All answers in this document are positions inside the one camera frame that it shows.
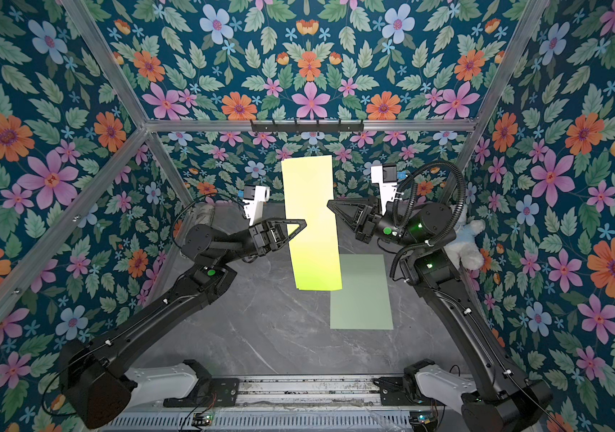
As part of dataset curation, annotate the black hook rail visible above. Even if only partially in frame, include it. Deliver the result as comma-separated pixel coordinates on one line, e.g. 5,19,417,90
250,120,365,134

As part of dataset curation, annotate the small circuit board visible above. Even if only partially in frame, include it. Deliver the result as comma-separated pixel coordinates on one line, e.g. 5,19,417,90
190,413,213,428
409,411,438,432

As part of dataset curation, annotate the bright lime green paper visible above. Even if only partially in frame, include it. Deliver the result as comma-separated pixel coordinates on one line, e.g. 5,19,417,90
281,156,343,292

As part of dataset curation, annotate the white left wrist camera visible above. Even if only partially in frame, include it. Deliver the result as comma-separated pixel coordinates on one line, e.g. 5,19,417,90
243,185,271,226

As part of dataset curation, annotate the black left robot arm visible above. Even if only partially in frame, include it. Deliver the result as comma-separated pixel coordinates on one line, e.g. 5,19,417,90
58,218,307,429

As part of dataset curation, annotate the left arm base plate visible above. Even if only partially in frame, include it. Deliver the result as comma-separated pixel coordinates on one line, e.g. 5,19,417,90
163,378,240,409

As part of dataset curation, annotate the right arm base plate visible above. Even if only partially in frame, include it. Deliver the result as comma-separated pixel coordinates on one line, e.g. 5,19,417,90
372,376,445,407

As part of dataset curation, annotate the right small circuit board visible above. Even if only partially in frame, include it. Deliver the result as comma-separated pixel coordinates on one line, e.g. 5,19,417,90
409,411,438,432

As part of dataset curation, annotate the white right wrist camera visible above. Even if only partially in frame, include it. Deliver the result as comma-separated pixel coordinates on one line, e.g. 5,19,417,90
370,164,406,215

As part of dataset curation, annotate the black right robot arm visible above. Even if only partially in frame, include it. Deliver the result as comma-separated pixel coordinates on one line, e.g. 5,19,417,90
327,197,553,431

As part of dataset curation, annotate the white teddy bear blue shirt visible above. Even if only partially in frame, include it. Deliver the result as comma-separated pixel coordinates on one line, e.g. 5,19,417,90
444,208,485,271

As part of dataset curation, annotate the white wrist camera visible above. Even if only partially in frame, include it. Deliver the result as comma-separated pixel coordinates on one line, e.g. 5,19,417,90
370,164,406,215
243,185,271,226

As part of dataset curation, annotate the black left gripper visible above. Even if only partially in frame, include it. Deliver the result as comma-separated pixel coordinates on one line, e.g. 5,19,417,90
212,221,297,268

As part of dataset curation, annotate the left small circuit board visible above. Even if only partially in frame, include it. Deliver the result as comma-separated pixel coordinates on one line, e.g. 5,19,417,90
190,413,213,428

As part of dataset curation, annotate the pale green paper sheet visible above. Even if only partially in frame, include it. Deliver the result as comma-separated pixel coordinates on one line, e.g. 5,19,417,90
330,254,394,330

